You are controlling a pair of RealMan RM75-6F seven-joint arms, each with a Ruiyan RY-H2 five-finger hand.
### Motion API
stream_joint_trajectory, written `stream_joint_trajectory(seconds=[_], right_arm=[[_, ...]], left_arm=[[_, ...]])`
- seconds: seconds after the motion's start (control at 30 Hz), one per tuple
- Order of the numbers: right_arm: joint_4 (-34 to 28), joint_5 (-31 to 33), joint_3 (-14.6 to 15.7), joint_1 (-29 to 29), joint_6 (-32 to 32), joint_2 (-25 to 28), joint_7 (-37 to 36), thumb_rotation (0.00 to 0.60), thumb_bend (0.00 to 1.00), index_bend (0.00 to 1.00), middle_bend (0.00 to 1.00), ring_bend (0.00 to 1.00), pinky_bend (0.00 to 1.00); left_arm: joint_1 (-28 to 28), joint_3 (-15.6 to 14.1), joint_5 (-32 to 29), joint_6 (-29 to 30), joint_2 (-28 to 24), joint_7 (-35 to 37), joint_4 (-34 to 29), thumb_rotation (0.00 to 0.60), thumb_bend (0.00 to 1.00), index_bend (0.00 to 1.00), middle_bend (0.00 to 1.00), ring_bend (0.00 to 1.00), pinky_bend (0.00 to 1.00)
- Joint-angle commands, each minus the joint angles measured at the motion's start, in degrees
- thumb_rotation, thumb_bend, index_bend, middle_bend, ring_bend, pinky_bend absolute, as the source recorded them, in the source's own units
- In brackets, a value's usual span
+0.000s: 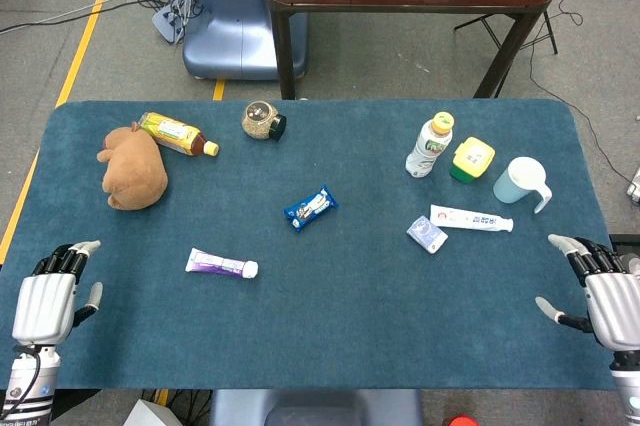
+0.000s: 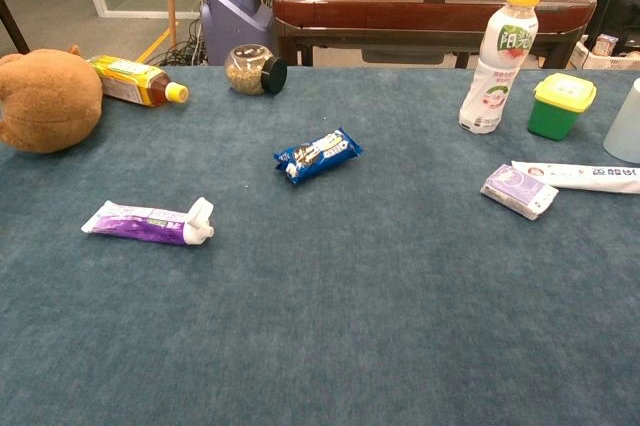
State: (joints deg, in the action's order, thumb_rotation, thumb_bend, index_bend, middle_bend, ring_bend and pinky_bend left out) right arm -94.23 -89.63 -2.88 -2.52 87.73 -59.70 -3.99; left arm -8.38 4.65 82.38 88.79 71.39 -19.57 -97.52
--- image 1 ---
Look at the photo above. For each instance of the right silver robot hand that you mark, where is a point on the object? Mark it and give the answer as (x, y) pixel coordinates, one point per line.
(617, 306)

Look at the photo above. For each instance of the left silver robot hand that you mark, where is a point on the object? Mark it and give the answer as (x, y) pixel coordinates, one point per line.
(45, 303)

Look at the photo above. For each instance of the purple white tube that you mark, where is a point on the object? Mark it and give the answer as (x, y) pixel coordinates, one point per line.
(215, 263)

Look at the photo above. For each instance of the white red toothpaste tube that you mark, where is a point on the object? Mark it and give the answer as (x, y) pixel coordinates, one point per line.
(470, 218)

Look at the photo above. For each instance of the white drink bottle yellow cap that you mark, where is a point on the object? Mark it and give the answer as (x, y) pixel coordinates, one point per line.
(427, 151)

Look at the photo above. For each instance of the blue-grey carpeted table surface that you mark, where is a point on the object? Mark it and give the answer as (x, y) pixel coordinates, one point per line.
(325, 306)

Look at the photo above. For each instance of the grey device on floor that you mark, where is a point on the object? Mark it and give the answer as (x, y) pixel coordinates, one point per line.
(634, 192)

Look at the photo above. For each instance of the white box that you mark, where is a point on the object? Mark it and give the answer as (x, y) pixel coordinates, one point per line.
(147, 416)

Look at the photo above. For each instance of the brown plush toy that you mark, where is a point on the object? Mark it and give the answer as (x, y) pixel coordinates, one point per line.
(134, 171)

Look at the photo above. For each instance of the red round button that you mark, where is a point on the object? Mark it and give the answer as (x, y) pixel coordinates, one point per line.
(462, 421)

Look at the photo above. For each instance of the pale blue tissue pack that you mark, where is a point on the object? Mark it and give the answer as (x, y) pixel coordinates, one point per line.
(426, 234)

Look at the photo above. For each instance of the green container yellow lid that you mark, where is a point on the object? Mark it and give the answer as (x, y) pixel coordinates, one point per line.
(472, 158)

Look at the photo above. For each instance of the yellow label tea bottle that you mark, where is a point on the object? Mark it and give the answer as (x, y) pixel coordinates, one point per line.
(172, 133)

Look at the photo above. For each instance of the glass grain jar black lid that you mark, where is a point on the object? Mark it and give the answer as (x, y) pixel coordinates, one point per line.
(257, 121)

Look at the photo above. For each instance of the blue cookie packet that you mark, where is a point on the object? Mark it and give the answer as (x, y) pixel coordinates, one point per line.
(311, 208)

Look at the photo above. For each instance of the blue grey robot chassis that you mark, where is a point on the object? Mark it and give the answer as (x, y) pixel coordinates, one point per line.
(315, 408)

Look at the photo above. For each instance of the grey power strip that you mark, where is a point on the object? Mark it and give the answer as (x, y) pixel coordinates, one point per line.
(167, 21)

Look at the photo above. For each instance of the blue grey machine base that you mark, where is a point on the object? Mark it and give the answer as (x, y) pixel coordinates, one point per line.
(225, 31)

